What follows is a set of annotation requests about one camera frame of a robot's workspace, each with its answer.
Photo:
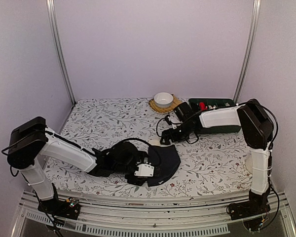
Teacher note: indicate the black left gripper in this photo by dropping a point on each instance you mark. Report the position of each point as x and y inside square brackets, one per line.
[138, 182]

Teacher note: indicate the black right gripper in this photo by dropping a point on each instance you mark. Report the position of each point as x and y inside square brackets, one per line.
[165, 134]

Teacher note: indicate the dark navy underwear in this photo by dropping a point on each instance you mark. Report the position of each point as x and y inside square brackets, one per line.
[166, 161]

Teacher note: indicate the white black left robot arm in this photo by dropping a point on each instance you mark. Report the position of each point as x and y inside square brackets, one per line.
[34, 138]

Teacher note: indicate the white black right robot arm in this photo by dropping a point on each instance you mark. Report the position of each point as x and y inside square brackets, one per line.
[259, 132]

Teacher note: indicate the red rolled cloth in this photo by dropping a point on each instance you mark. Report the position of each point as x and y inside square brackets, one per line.
[202, 106]

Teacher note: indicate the green compartment organizer box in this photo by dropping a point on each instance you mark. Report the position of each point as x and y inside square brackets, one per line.
[219, 102]

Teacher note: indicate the beige rolled cloth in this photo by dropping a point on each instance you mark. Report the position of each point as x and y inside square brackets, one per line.
[209, 107]

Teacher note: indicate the white ceramic bowl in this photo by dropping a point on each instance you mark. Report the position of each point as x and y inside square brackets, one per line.
[163, 100]

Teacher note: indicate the woven straw mat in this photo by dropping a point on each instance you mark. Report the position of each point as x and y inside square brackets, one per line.
[160, 110]

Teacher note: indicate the floral tablecloth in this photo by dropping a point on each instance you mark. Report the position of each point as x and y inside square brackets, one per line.
[214, 164]

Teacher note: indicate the cream plastic cup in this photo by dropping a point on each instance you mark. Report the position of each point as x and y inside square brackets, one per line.
[249, 164]

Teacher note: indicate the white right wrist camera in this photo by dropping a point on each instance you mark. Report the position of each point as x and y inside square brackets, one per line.
[172, 121]

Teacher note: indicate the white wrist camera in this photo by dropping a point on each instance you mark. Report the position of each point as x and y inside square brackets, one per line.
[172, 121]
[144, 170]

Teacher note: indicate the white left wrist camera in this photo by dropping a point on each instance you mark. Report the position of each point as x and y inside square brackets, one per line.
[144, 170]

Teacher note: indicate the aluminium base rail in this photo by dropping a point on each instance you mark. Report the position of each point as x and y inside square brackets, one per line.
[202, 216]

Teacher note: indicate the right aluminium frame post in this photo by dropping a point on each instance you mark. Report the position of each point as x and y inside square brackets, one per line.
[248, 50]

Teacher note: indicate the aluminium frame post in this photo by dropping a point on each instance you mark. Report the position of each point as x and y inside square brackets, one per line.
[58, 47]
[248, 50]

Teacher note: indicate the left aluminium frame post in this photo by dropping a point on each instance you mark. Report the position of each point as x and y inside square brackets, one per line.
[58, 47]

